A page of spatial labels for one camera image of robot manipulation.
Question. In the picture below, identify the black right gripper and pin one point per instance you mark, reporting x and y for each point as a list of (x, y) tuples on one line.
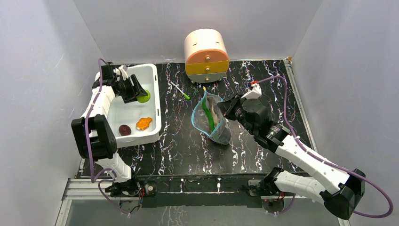
[(233, 107)]

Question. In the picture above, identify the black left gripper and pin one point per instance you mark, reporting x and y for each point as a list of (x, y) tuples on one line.
[(135, 91)]

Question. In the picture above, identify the green toy apple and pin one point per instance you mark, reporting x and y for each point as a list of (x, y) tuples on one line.
[(144, 99)]

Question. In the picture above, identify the grey toy fish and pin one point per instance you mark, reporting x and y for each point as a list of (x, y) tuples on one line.
[(214, 111)]

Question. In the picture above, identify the clear zip top bag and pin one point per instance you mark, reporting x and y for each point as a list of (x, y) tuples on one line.
[(199, 119)]

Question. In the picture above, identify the green toy chili pepper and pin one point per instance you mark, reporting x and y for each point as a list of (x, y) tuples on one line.
[(209, 115)]

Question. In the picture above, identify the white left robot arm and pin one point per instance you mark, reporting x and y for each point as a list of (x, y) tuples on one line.
[(94, 137)]

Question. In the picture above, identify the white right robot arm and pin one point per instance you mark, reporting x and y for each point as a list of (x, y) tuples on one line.
[(339, 191)]

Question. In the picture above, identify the orange toy food piece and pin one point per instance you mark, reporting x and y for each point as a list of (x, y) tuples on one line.
[(143, 123)]

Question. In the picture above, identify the white plastic bin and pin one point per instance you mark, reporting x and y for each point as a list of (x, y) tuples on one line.
[(137, 118)]

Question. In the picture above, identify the green white pen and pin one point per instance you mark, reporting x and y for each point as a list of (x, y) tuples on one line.
[(184, 94)]

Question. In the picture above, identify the round orange drawer cabinet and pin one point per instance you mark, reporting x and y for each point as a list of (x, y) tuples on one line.
[(206, 57)]

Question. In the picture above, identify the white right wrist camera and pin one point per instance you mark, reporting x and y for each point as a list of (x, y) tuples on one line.
[(254, 92)]

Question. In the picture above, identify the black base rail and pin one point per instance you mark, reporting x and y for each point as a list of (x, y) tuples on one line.
[(248, 190)]

